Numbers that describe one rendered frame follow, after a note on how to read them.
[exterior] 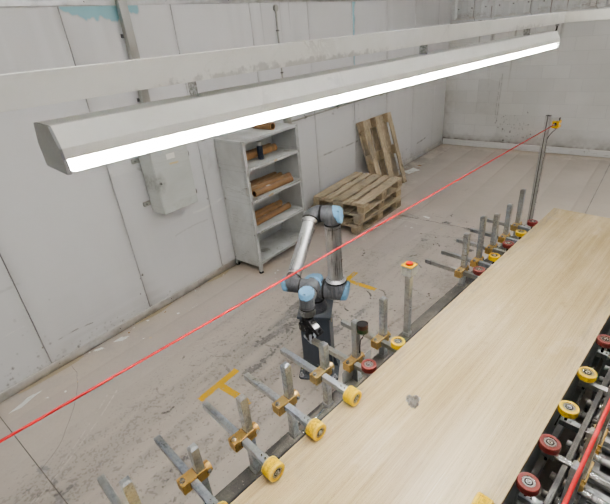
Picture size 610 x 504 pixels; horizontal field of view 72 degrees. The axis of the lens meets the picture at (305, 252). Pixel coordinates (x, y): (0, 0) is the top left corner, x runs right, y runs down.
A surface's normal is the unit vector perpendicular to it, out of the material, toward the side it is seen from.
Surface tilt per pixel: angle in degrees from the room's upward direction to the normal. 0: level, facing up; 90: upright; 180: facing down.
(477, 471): 0
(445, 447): 0
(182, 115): 61
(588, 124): 90
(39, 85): 90
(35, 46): 90
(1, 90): 90
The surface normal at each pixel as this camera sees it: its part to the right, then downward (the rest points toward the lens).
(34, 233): 0.78, 0.23
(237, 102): 0.58, -0.19
